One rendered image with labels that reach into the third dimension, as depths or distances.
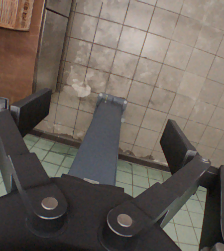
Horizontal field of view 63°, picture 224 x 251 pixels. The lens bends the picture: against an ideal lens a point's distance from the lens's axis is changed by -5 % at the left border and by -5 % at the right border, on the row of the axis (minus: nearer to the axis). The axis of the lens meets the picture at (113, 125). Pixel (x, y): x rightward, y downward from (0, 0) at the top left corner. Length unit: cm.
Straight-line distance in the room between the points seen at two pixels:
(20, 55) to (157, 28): 104
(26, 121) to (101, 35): 152
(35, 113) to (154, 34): 153
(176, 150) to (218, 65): 167
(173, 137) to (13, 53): 114
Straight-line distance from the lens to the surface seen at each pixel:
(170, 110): 178
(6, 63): 128
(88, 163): 81
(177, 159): 17
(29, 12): 117
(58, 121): 189
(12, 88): 129
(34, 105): 18
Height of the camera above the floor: 165
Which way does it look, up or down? 66 degrees down
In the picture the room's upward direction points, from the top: 170 degrees counter-clockwise
